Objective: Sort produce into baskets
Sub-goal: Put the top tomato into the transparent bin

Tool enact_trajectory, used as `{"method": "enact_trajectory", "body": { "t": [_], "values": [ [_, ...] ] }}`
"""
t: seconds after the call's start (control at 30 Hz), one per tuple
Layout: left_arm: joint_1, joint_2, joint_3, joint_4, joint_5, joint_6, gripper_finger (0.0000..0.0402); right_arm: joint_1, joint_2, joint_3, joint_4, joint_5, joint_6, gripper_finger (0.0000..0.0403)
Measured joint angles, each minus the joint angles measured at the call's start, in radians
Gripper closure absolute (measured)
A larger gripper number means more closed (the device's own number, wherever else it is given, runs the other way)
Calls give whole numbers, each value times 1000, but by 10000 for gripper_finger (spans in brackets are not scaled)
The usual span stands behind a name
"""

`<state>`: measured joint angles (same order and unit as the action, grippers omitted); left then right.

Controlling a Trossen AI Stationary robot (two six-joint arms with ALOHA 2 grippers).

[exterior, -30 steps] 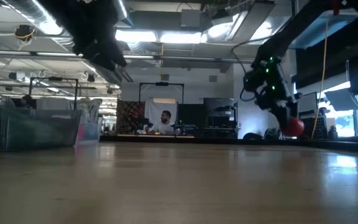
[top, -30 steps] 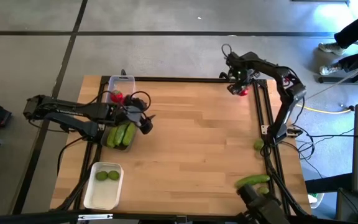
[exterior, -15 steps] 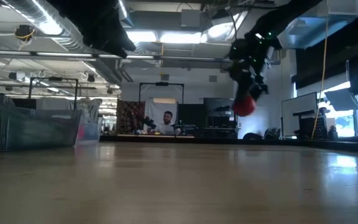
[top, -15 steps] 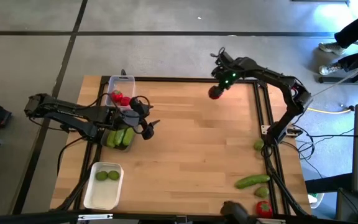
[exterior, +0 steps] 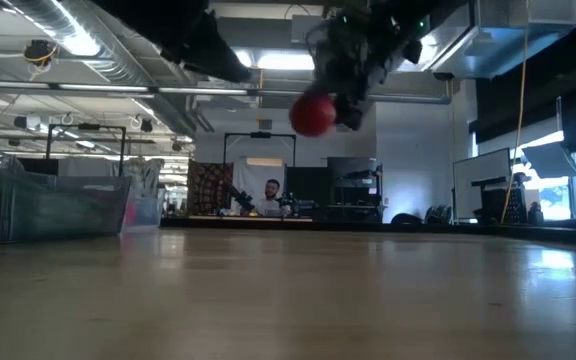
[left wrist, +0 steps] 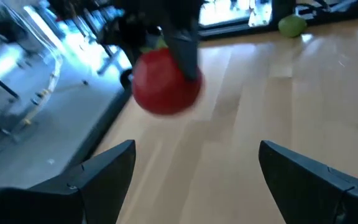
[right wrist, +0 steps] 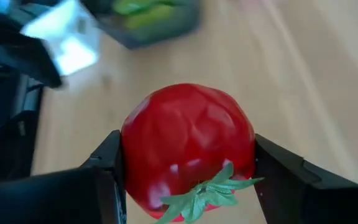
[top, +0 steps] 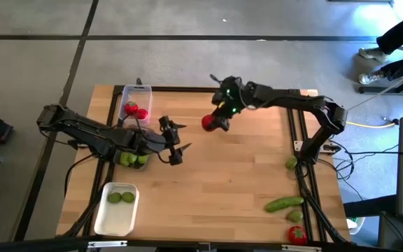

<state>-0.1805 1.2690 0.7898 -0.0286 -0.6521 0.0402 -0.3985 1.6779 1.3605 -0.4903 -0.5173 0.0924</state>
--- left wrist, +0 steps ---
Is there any red toy tomato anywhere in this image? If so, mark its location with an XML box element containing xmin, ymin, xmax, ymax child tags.
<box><xmin>131</xmin><ymin>37</ymin><xmax>204</xmax><ymax>116</ymax></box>

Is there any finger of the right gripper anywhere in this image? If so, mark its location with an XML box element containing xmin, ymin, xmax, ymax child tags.
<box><xmin>119</xmin><ymin>27</ymin><xmax>147</xmax><ymax>68</ymax></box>
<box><xmin>162</xmin><ymin>26</ymin><xmax>200</xmax><ymax>82</ymax></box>

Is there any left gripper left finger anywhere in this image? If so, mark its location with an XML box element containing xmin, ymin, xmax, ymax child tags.
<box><xmin>0</xmin><ymin>139</ymin><xmax>137</xmax><ymax>224</ymax></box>

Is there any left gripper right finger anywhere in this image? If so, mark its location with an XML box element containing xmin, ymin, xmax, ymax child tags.
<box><xmin>258</xmin><ymin>139</ymin><xmax>358</xmax><ymax>224</ymax></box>

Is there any green toy lime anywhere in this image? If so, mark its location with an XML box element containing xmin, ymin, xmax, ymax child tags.
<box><xmin>277</xmin><ymin>14</ymin><xmax>308</xmax><ymax>39</ymax></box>

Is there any black curved handle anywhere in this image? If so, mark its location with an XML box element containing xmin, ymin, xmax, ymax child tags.
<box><xmin>119</xmin><ymin>68</ymin><xmax>134</xmax><ymax>91</ymax></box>

